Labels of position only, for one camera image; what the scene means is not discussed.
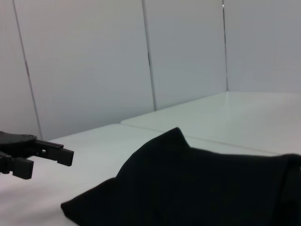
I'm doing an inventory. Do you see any black t-shirt with FREE print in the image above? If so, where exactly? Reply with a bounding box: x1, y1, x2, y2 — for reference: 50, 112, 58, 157
60, 127, 301, 226

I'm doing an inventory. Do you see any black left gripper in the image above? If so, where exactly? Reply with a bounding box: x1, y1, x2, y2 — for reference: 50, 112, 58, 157
0, 131, 75, 181

